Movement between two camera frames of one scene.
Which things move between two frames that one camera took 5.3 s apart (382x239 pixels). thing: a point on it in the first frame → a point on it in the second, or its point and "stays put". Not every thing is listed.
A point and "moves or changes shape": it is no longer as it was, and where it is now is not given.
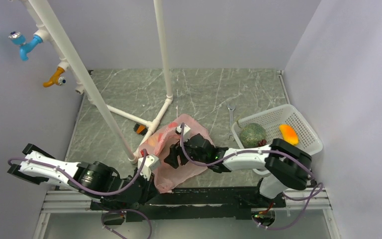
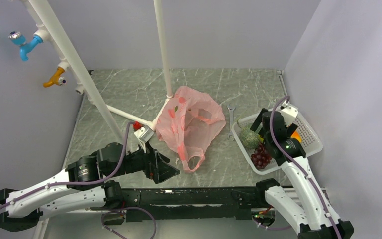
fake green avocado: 250,134 stays put
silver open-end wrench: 231,106 stays put
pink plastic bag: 166,177 moves or changes shape
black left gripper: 150,187 → 156,165
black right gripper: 172,159 → 258,121
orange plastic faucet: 55,78 stays put
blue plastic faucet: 18,38 stays put
